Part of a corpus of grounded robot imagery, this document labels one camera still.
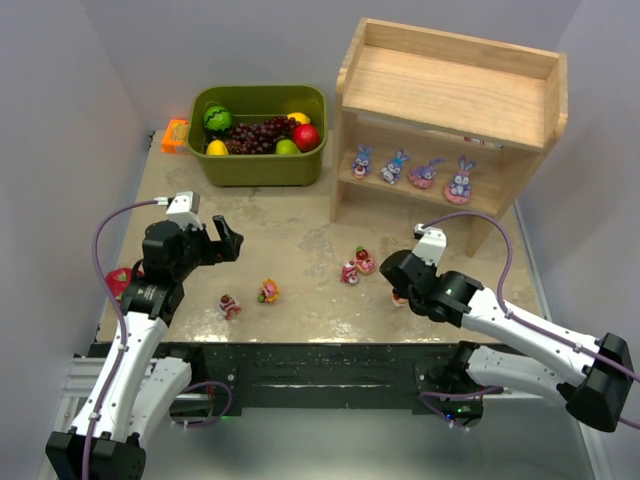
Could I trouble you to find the purple bunny orange cup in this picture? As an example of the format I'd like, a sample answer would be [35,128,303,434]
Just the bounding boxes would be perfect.
[391,294,408,307]

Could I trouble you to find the purple bunny pink donut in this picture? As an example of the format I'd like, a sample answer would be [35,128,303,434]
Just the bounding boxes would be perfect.
[443,156,476,205]
[408,158,446,190]

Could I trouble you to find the purple bunny with bottle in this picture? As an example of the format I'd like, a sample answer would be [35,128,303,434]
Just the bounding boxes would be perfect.
[380,149,410,185]

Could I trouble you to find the purple bunny strawberry cake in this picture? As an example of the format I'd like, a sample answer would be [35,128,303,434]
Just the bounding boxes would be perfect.
[352,144,373,180]

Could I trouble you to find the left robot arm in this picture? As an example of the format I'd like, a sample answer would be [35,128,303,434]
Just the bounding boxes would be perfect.
[45,214,243,479]

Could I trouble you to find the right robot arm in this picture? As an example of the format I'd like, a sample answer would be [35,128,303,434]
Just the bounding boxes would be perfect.
[380,250,637,433]

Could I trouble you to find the red white box behind shelf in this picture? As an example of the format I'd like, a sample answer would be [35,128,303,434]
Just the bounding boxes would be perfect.
[464,136,504,149]

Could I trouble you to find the wooden two-tier shelf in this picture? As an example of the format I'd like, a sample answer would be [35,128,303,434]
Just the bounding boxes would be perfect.
[330,18,568,255]

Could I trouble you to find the pink bear strawberry donut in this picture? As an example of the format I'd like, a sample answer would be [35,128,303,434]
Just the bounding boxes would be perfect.
[354,245,377,275]

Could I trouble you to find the pink bear with cake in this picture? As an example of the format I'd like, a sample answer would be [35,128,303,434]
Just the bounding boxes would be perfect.
[340,261,358,285]

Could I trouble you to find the red strawberry bear figure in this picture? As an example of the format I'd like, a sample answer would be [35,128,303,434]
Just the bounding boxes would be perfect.
[218,294,242,320]

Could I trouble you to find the pink bear yellow flower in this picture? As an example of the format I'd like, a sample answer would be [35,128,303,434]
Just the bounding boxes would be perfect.
[257,278,280,304]

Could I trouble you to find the yellow lemon toy front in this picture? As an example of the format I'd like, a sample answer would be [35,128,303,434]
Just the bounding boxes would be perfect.
[206,139,229,156]

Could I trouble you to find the yellow lemon toy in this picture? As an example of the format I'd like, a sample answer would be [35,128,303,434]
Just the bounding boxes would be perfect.
[206,139,229,156]
[287,112,311,124]

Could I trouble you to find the red strawberry toy at edge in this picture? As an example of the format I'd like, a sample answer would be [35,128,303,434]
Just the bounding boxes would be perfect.
[105,267,132,303]

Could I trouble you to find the purple grape bunch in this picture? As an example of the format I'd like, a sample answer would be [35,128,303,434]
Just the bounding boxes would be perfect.
[223,116,301,155]

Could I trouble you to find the orange snack box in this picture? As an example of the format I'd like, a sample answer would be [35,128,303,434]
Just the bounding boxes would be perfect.
[161,119,189,154]

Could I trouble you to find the green pear toy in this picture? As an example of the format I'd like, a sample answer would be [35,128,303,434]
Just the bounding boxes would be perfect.
[275,139,301,155]

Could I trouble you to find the green watermelon toy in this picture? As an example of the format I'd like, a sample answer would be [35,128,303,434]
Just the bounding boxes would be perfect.
[203,105,233,132]

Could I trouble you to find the red apple toy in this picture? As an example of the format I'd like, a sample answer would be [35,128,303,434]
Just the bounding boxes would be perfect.
[292,124,321,152]

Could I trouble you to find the green plastic basin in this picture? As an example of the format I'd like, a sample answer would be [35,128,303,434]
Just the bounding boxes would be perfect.
[186,85,328,187]

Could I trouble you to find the yellow lemon toy back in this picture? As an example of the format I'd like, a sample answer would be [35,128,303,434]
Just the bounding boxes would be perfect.
[287,112,311,124]

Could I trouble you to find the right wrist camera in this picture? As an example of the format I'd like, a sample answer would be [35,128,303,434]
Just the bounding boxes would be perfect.
[412,224,447,267]

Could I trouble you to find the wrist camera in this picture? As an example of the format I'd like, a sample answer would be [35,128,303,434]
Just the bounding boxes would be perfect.
[412,224,447,267]
[153,191,204,231]

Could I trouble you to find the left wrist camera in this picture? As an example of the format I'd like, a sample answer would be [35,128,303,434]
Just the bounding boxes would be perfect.
[153,191,204,231]

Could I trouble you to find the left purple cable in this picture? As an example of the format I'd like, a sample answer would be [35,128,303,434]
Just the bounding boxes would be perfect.
[80,199,171,480]

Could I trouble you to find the purple cable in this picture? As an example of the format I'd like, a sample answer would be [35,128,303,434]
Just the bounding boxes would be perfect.
[80,199,171,480]
[418,210,640,431]

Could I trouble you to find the black base frame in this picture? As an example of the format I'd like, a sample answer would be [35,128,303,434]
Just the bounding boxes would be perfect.
[154,342,484,426]

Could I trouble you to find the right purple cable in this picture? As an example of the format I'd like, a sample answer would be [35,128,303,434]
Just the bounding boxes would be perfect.
[418,210,640,431]

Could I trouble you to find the aluminium rail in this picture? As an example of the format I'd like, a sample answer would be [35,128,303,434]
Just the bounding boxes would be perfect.
[45,342,619,479]

